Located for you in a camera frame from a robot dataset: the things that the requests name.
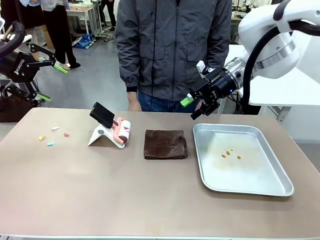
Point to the yellow paper scrap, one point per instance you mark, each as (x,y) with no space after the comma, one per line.
(41,137)

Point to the person's right hand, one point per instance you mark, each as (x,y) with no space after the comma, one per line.
(133,102)

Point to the white paper scrap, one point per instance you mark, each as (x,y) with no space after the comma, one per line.
(55,128)

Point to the blue plastic bag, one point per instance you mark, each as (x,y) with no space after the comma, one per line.
(83,41)

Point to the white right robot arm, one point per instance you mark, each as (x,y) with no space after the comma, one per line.
(272,37)

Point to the brown cloth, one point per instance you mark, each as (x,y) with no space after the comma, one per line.
(165,145)

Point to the white folded stand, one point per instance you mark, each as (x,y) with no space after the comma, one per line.
(98,136)

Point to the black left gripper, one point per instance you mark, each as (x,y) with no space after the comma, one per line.
(17,68)

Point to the dark fabric bag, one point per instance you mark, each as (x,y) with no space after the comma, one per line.
(12,107)

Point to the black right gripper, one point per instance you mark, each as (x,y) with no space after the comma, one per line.
(217,87)

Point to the cyan paper scrap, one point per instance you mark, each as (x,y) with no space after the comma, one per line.
(51,144)

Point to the cardboard box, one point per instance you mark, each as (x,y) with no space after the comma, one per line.
(48,37)

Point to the large white table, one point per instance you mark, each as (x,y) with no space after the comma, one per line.
(282,100)

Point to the metal tray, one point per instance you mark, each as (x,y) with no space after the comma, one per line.
(240,172)

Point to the person in grey jacket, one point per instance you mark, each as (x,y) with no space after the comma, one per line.
(175,50)

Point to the person's left hand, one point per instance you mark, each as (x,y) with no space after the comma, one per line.
(199,106)

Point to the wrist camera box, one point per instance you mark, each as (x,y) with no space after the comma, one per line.
(201,67)

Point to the blue jeans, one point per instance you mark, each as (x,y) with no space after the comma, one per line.
(160,103)

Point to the bystander in black skirt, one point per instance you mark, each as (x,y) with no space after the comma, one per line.
(32,15)

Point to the wooden top background table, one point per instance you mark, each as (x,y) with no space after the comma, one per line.
(81,10)

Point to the bystander in black trousers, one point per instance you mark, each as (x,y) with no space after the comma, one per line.
(60,30)

